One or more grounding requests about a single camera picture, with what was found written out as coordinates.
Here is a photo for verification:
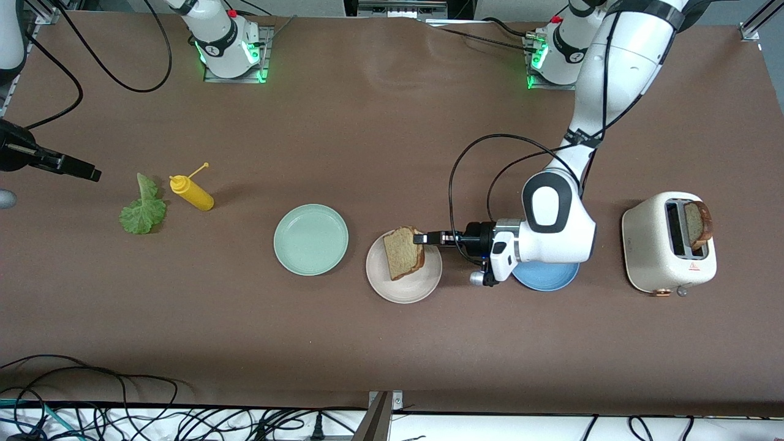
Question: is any brown bread slice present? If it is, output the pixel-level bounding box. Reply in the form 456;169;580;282
684;201;714;251
383;226;427;282

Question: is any green lettuce leaf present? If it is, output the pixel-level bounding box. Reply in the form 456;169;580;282
119;173;167;235

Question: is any beige plate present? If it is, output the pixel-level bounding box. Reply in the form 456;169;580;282
366;228;443;304

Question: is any blue plate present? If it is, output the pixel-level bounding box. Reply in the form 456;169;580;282
511;260;581;292

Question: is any mint green plate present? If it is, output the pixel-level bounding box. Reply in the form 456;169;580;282
273;203;350;277

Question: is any yellow mustard squeeze bottle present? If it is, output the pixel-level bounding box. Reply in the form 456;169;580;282
169;162;215;212

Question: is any white two-slot toaster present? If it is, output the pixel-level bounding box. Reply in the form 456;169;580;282
621;191;717;298

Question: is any grey metal fixture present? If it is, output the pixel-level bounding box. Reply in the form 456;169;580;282
357;0;449;19

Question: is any aluminium table edge rail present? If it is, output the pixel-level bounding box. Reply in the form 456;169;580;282
0;37;26;118

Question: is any aluminium frame profile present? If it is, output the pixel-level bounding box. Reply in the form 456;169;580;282
739;0;784;42
28;0;80;26

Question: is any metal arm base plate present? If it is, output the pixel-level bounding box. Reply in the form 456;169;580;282
524;32;581;92
203;24;274;85

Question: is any black looped floor cable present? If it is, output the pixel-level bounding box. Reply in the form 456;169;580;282
0;353;184;406

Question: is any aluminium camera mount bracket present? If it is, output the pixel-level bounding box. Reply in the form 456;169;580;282
352;390;404;441

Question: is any black braided cable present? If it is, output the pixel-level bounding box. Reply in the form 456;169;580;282
429;24;540;53

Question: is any thin black cable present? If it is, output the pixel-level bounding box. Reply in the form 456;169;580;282
481;17;533;37

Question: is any teal cable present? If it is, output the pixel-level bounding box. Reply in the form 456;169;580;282
0;398;77;441

